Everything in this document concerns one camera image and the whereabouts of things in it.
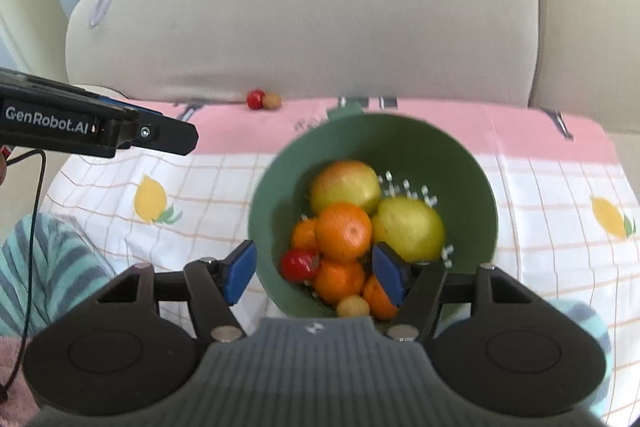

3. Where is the green colander bowl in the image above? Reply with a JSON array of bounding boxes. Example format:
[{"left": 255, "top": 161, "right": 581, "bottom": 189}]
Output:
[{"left": 248, "top": 113, "right": 498, "bottom": 317}]

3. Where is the yellow-green pear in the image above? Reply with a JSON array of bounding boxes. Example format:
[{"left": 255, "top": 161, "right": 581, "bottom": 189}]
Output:
[{"left": 371, "top": 196, "right": 446, "bottom": 263}]

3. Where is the black cable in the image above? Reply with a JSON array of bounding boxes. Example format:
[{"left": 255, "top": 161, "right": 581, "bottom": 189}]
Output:
[{"left": 0, "top": 147, "right": 48, "bottom": 403}]

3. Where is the striped teal clothing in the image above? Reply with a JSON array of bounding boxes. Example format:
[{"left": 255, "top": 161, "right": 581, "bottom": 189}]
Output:
[{"left": 1, "top": 213, "right": 115, "bottom": 337}]

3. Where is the red cherry tomato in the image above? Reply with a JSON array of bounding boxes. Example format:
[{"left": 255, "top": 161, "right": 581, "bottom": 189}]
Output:
[
  {"left": 280, "top": 248, "right": 320, "bottom": 284},
  {"left": 245, "top": 89, "right": 266, "bottom": 110}
]

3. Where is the pink and white tablecloth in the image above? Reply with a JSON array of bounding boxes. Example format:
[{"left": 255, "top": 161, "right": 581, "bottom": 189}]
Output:
[{"left": 42, "top": 98, "right": 639, "bottom": 426}]

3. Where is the small brown longan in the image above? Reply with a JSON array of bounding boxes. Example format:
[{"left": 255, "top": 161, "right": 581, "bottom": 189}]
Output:
[{"left": 335, "top": 295, "right": 371, "bottom": 317}]

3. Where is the red cherry tomato back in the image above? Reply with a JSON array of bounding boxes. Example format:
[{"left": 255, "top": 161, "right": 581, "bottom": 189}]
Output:
[{"left": 245, "top": 89, "right": 266, "bottom": 110}]

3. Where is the beige sofa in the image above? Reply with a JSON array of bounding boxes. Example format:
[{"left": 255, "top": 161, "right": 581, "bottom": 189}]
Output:
[{"left": 1, "top": 0, "right": 639, "bottom": 135}]

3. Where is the orange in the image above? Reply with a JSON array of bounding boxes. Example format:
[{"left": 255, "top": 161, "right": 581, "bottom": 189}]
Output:
[
  {"left": 314, "top": 202, "right": 372, "bottom": 263},
  {"left": 312, "top": 258, "right": 366, "bottom": 306},
  {"left": 290, "top": 218, "right": 319, "bottom": 254},
  {"left": 362, "top": 275, "right": 398, "bottom": 322}
]

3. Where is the small brown fruit by sofa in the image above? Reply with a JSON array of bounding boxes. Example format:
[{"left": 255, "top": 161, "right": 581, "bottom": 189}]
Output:
[{"left": 262, "top": 92, "right": 282, "bottom": 110}]

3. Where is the red cherry tomato front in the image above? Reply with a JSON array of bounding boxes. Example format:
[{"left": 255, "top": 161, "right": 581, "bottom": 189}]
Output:
[{"left": 280, "top": 248, "right": 320, "bottom": 284}]

